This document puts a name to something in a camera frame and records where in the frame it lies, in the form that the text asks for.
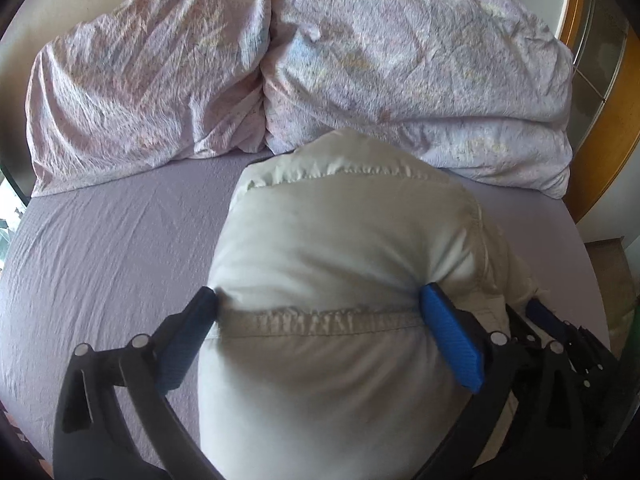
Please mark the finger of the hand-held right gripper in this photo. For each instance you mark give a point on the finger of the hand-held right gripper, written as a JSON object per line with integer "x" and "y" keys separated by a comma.
{"x": 542, "y": 310}

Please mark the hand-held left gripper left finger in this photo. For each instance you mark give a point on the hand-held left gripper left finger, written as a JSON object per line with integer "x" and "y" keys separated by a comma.
{"x": 186, "y": 342}

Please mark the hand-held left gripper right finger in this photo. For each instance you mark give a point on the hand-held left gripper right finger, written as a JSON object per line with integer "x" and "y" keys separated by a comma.
{"x": 452, "y": 340}

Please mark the white puffer jacket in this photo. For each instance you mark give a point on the white puffer jacket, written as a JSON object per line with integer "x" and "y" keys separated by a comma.
{"x": 325, "y": 260}

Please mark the wooden nightstand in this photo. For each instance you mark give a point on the wooden nightstand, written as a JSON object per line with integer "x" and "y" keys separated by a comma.
{"x": 607, "y": 270}

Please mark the purple bed sheet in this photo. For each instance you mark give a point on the purple bed sheet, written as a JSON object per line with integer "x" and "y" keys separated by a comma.
{"x": 125, "y": 240}

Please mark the wooden wardrobe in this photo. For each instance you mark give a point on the wooden wardrobe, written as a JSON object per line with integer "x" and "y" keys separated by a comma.
{"x": 605, "y": 85}

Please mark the left floral pillow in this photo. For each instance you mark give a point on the left floral pillow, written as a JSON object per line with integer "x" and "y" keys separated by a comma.
{"x": 140, "y": 85}

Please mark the floral pillow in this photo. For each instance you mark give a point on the floral pillow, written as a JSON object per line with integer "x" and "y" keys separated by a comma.
{"x": 415, "y": 70}
{"x": 140, "y": 85}

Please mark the right floral pillow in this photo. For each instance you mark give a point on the right floral pillow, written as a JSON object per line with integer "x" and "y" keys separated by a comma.
{"x": 415, "y": 70}

